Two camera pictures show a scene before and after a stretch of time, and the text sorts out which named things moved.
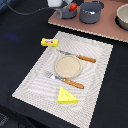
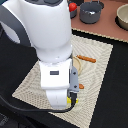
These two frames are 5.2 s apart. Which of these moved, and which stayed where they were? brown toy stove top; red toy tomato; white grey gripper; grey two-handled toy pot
Moved: white grey gripper
Stayed: brown toy stove top; grey two-handled toy pot; red toy tomato
